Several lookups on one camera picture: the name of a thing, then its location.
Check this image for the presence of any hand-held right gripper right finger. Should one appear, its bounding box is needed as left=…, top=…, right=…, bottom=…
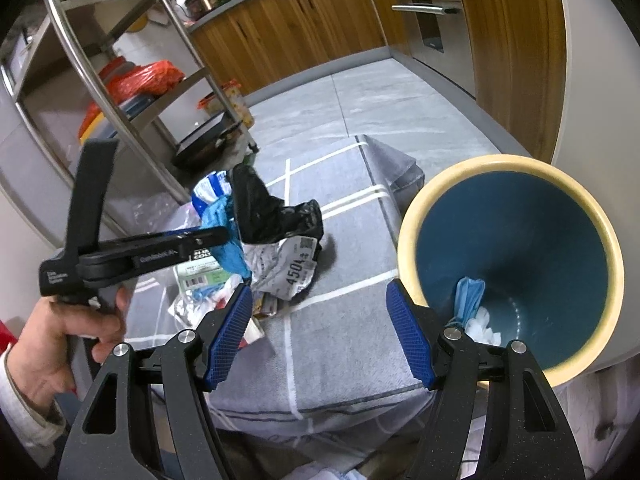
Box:
left=385, top=279, right=586, bottom=480

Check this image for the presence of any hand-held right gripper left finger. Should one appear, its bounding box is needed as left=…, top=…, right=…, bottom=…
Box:
left=57, top=282, right=253, bottom=480

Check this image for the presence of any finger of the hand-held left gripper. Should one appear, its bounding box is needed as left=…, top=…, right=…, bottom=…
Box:
left=132, top=248, right=194, bottom=279
left=134, top=226, right=232, bottom=257

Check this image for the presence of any blue plastic glove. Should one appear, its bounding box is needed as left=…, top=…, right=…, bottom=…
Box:
left=200, top=195, right=252, bottom=282

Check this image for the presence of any blue bin with cream rim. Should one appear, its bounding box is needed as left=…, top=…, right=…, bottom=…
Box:
left=397, top=154, right=626, bottom=387

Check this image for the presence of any person's left forearm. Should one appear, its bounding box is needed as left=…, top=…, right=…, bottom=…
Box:
left=0, top=350, right=69, bottom=457

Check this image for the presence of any person's left hand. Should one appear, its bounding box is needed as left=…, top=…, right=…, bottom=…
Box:
left=17, top=287, right=132, bottom=411

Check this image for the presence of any clear plastic bag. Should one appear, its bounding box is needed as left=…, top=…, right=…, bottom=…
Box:
left=167, top=202, right=267, bottom=352

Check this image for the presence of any blue white snack bag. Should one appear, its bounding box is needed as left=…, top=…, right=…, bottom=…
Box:
left=191, top=170, right=236, bottom=217

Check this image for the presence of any clear plastic film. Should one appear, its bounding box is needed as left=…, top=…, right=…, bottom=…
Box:
left=125, top=192, right=182, bottom=234

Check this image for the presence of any black plastic bag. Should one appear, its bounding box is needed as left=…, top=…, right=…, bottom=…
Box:
left=229, top=164, right=325, bottom=249

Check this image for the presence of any grey checked mat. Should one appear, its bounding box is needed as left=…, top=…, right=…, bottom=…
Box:
left=115, top=134, right=437, bottom=463

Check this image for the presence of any crumpled light blue glove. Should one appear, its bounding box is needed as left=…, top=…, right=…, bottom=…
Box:
left=452, top=276, right=487, bottom=329

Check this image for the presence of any crumpled white tissue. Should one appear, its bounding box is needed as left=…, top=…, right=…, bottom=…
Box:
left=464, top=305, right=504, bottom=347

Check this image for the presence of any white printed paper wrapper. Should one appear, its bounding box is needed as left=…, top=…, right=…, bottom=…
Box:
left=242, top=235, right=322, bottom=307

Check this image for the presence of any black baking tray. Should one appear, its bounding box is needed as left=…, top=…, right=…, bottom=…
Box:
left=172, top=110, right=246, bottom=171

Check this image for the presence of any stainless steel rack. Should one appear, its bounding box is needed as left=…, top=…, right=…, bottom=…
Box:
left=0, top=0, right=259, bottom=261

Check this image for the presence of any red plastic bag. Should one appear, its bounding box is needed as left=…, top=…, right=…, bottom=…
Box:
left=102, top=59, right=187, bottom=104

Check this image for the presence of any clear jar with orange lid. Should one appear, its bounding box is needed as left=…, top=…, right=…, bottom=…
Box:
left=197, top=80, right=256, bottom=131

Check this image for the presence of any white cloth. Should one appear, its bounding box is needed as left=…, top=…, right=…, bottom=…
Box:
left=299, top=465, right=362, bottom=480

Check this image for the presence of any red plastic object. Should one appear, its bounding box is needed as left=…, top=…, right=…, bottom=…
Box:
left=0, top=319, right=17, bottom=357

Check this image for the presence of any dark cooking pot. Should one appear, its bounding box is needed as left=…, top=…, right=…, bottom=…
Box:
left=184, top=0, right=222, bottom=19

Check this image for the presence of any wooden base cabinet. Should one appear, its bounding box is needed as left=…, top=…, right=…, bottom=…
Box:
left=190, top=0, right=416, bottom=92

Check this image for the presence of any wooden tall cabinet panel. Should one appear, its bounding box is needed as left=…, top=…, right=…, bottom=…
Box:
left=452, top=0, right=569, bottom=162

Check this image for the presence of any stainless steel oven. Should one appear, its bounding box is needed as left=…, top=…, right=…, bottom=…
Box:
left=377, top=0, right=477, bottom=97

